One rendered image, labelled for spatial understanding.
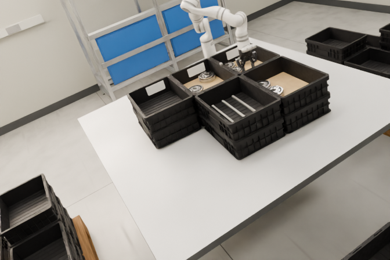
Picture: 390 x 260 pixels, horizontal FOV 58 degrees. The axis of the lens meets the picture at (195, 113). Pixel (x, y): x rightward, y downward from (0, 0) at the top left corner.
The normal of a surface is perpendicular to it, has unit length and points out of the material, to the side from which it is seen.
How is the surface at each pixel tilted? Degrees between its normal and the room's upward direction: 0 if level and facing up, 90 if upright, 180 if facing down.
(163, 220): 0
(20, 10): 90
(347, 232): 0
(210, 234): 0
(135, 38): 90
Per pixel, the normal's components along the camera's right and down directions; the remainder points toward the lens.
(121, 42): 0.47, 0.36
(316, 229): -0.26, -0.82
